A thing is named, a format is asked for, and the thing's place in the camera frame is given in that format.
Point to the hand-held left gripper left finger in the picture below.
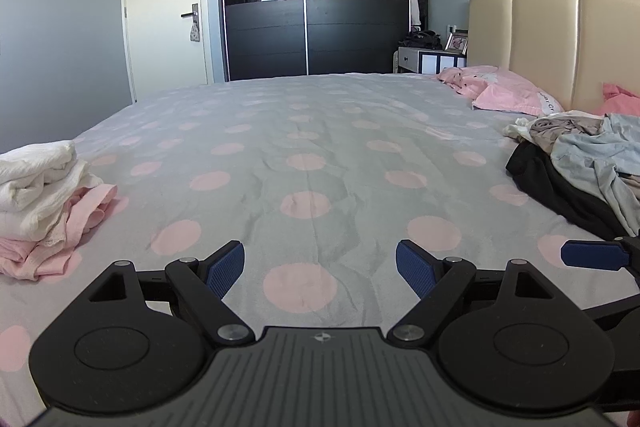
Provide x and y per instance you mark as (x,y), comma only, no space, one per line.
(227,269)

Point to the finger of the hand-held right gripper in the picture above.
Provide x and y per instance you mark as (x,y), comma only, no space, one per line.
(622,304)
(590,254)

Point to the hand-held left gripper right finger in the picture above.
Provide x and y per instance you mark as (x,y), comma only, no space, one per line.
(415,267)

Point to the pale grey long-sleeve shirt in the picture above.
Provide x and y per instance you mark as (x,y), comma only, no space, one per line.
(590,147)

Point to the black garment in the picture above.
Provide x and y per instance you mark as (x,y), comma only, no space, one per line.
(550,187)

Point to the white garment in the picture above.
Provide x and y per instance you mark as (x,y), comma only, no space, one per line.
(517,129)

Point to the pink folded cloth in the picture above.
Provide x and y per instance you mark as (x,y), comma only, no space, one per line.
(85,212)

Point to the dark pink pillow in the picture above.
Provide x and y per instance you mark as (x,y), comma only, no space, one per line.
(620,102)

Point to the grey pink-dotted bedsheet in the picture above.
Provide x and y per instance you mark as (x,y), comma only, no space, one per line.
(320,132)

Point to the light pink pillow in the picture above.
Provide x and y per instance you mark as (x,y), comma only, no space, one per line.
(500,94)

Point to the white nightstand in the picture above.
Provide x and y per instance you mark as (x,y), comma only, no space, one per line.
(430,62)

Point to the white folded cloth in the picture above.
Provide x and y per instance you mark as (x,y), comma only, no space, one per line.
(35,187)

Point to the beige padded headboard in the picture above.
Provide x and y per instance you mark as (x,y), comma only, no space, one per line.
(540,37)

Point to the black bag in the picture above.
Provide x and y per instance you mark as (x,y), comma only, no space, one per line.
(420,39)

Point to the picture frame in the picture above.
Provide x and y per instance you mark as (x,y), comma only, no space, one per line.
(456,43)

